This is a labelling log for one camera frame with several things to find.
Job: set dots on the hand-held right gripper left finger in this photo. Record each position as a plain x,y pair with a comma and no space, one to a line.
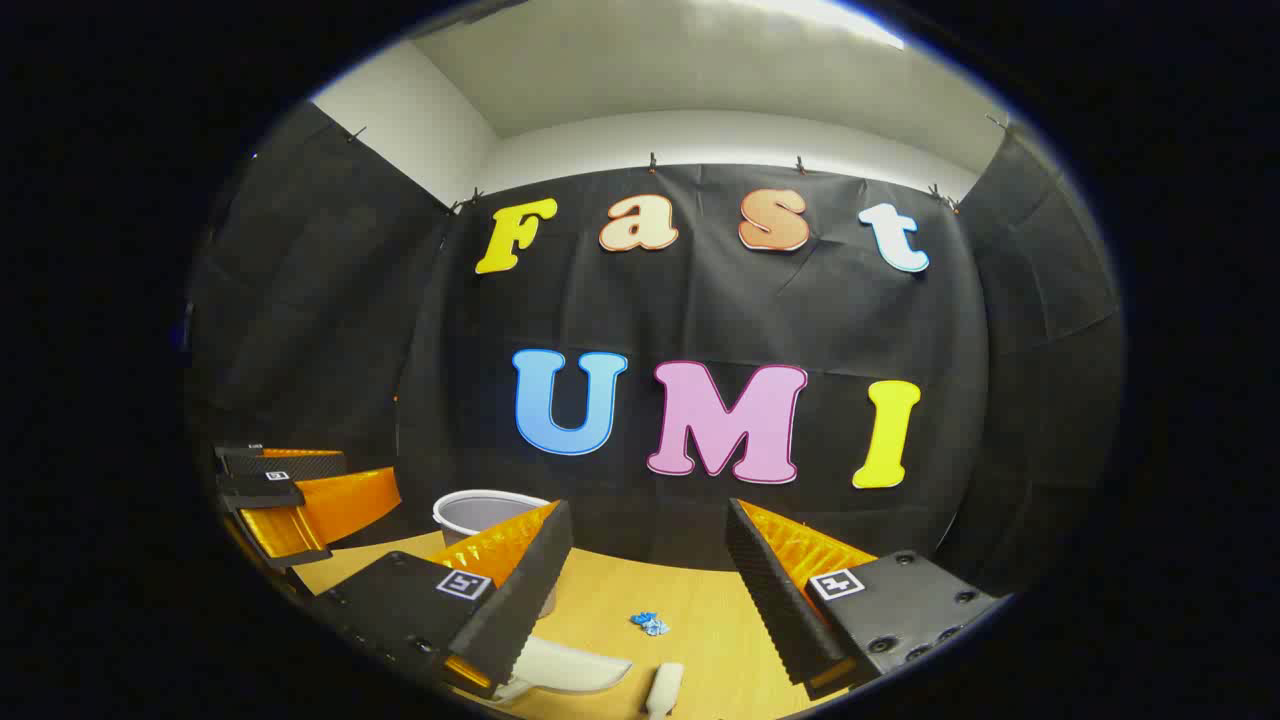
520,600

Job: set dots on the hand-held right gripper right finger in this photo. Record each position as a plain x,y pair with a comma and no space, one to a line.
775,600

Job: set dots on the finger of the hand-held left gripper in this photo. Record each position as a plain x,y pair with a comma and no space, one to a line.
290,465
255,492

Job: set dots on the pale grey plastic dustpan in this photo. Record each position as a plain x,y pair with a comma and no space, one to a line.
570,665

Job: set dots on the pale grey ribbed garbage bin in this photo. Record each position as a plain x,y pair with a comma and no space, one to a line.
480,512

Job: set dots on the light blue paper ball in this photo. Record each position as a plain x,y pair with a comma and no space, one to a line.
656,628

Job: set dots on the small grey broom black bristles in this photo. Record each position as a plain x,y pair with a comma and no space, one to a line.
665,685

